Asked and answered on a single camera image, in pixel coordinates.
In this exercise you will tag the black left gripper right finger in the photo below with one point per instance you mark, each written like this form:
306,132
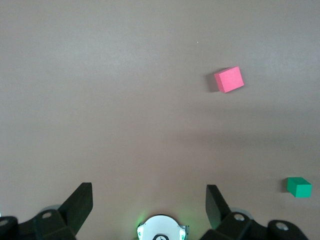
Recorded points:
215,207

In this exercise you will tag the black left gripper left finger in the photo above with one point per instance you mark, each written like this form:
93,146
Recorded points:
75,207

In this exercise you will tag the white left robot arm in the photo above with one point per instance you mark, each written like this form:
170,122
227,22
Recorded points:
160,226

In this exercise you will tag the green foam cube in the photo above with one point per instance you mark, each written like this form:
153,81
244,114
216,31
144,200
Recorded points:
300,188

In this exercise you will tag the pink foam cube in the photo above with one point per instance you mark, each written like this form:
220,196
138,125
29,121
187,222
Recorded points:
230,80

